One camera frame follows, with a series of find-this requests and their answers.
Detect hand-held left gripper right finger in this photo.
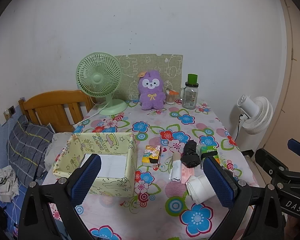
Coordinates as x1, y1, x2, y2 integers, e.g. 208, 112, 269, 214
203, 156, 287, 240

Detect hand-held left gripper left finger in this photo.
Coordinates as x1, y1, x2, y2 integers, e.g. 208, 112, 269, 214
19, 154, 102, 240

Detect translucent plastic cup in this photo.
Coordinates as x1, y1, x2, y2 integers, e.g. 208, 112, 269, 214
186, 174, 217, 205

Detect pink packet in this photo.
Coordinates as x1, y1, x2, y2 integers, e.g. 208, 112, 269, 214
180, 166, 196, 183

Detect green packet with black band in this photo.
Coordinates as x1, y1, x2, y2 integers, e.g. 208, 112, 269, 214
200, 145, 219, 168

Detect black bag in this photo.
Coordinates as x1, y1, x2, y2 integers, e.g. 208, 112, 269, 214
181, 140, 200, 168

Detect yellow cartoon printed box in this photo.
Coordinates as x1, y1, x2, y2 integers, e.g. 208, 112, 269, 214
52, 132, 137, 197

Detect colourful cartoon tissue packet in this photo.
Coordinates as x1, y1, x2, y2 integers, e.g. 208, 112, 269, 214
142, 145, 162, 168

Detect white standing fan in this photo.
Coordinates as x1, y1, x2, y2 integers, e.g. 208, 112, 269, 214
237, 94, 273, 135

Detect grey plaid pillow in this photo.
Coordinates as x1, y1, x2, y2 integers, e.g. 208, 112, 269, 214
6, 115, 55, 180

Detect blue checked bedsheet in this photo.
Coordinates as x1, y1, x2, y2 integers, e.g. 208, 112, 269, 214
0, 125, 53, 240

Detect beige wooden door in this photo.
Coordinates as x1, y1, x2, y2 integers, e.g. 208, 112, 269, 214
262, 0, 300, 155

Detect floral tablecloth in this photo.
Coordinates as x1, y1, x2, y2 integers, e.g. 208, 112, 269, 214
41, 99, 260, 240

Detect white crumpled cloth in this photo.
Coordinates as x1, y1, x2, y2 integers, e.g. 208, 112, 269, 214
0, 165, 19, 202

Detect wooden bed headboard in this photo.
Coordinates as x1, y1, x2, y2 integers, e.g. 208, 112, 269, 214
18, 89, 95, 133

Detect glass jar black lid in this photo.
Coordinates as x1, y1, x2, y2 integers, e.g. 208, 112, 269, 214
179, 74, 199, 110

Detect toothpick jar with orange lid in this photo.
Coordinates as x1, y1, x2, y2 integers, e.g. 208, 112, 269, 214
165, 89, 178, 105

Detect green desk fan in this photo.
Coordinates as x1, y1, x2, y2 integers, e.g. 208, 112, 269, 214
76, 52, 127, 116

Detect purple plush toy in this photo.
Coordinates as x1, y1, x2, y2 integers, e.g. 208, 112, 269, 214
137, 70, 165, 110

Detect green cartoon printed board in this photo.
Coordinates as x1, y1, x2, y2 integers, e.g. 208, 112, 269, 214
114, 54, 183, 101

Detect black fan cable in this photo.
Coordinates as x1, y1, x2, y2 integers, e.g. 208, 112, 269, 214
234, 114, 243, 140

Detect white fan power cable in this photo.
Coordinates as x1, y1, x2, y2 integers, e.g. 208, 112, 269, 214
74, 109, 108, 127

